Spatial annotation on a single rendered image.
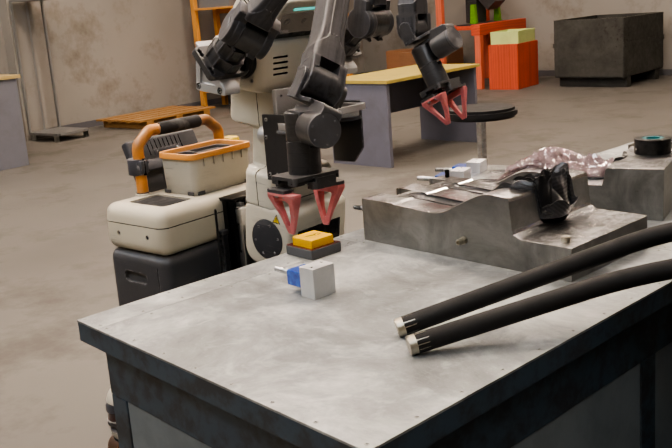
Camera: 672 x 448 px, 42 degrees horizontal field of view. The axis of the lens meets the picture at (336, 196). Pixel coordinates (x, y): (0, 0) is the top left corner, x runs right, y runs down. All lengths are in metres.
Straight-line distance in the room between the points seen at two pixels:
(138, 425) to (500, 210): 0.73
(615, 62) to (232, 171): 9.11
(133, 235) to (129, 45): 9.33
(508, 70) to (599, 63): 1.16
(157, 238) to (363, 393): 1.21
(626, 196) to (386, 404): 0.96
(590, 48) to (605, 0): 1.55
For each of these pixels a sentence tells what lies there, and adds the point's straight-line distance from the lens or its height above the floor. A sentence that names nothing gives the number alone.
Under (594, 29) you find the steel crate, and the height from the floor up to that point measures 0.72.
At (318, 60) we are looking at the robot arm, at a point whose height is 1.20.
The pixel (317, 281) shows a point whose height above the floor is 0.83.
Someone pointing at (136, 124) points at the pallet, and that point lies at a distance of 10.58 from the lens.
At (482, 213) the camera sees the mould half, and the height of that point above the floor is 0.90.
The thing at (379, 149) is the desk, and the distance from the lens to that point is 6.83.
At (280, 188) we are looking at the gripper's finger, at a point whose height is 1.00.
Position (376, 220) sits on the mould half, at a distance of 1.81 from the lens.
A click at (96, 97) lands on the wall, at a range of 11.30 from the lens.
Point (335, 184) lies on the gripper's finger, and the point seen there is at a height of 0.99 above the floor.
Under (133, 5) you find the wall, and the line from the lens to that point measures 11.69.
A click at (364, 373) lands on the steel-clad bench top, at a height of 0.80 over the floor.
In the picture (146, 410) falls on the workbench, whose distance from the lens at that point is 1.48.
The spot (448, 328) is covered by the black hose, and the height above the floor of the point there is 0.83.
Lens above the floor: 1.30
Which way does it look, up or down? 13 degrees down
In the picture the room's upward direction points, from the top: 4 degrees counter-clockwise
